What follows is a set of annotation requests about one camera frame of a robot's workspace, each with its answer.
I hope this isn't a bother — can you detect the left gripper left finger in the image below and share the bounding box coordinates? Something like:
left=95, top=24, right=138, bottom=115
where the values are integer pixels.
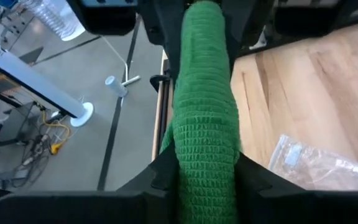
left=0, top=141, right=180, bottom=224

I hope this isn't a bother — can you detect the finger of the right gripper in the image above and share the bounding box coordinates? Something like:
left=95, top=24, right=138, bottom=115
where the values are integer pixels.
left=141, top=0, right=186, bottom=80
left=221, top=0, right=260, bottom=60

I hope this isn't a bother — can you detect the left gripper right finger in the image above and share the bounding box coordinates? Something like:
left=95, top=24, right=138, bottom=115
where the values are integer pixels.
left=233, top=152, right=358, bottom=224

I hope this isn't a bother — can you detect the clear plastic bag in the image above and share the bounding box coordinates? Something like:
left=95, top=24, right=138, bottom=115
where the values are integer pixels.
left=267, top=134, right=358, bottom=191

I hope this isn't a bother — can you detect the green bandage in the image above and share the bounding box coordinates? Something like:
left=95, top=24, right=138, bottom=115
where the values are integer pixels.
left=160, top=0, right=242, bottom=224

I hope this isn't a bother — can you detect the white lamp stand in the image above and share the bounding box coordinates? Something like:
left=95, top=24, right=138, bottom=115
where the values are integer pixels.
left=99, top=35, right=142, bottom=86

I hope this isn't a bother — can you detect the white perforated cylinder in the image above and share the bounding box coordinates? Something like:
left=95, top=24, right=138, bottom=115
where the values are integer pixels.
left=104, top=75, right=129, bottom=98

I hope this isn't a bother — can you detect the white fan base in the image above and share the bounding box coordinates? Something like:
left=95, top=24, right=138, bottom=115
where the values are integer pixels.
left=0, top=42, right=94, bottom=128

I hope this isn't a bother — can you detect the black cable loop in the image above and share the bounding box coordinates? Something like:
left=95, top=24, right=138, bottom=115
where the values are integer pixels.
left=150, top=73, right=169, bottom=91

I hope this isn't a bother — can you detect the black cable bunch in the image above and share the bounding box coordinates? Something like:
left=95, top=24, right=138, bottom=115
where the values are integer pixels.
left=0, top=133, right=51, bottom=187

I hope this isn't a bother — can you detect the yellow cable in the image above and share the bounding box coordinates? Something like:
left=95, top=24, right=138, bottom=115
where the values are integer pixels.
left=40, top=110, right=71, bottom=156

